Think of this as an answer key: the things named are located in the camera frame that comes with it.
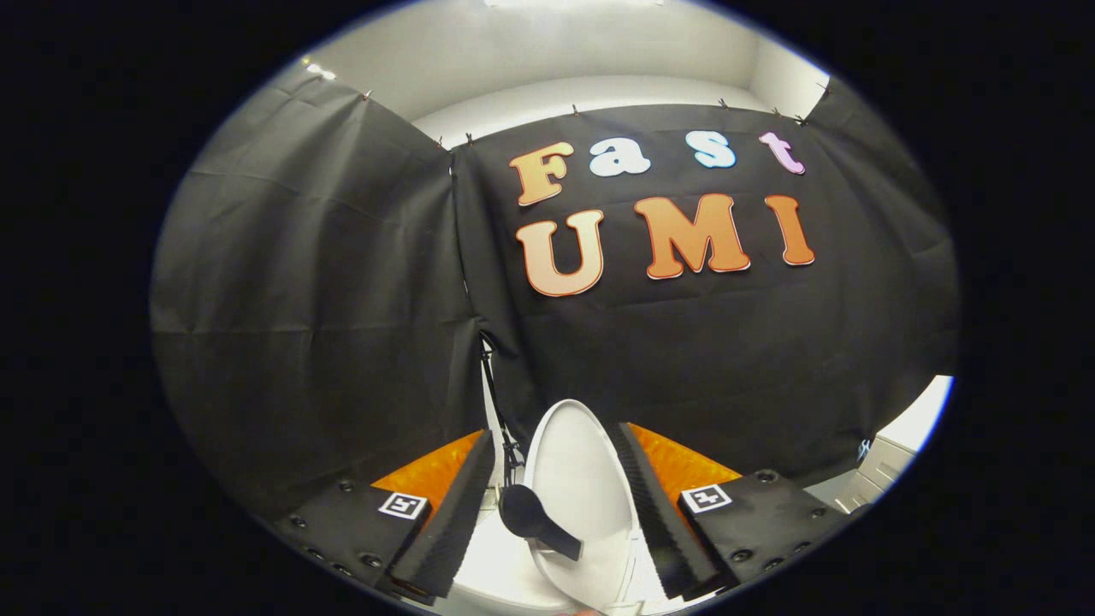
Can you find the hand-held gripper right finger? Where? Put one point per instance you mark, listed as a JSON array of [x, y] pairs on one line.
[[663, 513]]

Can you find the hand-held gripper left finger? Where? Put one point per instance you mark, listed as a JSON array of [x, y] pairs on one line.
[[449, 513]]

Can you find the white toilet lid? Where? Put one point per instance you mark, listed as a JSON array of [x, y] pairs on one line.
[[582, 470]]

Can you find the white toilet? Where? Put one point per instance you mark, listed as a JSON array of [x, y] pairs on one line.
[[496, 573]]

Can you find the white drawer cabinet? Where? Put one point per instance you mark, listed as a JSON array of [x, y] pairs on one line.
[[885, 466]]

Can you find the black backdrop cloth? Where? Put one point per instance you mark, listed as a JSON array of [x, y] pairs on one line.
[[325, 299]]

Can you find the small ceiling light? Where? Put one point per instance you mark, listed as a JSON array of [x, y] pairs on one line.
[[319, 70]]

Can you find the ceiling light panel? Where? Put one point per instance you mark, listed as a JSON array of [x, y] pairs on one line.
[[573, 3]]

